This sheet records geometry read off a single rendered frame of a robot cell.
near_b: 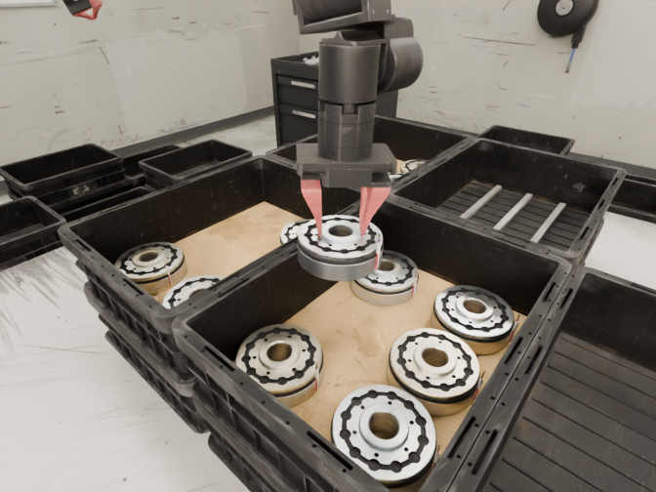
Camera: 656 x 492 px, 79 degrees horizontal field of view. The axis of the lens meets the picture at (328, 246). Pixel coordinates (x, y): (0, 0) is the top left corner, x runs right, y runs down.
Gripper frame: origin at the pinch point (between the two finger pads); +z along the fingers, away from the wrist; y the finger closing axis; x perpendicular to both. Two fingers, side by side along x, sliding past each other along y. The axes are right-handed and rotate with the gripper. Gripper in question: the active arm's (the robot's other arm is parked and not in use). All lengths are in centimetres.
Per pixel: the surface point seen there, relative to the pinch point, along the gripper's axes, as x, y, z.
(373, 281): -5.6, -5.9, 12.3
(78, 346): -12, 43, 29
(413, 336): 5.8, -8.9, 12.3
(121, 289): 2.1, 25.9, 6.7
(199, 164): -148, 52, 46
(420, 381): 12.3, -8.0, 12.6
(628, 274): -24, -66, 26
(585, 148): -250, -222, 72
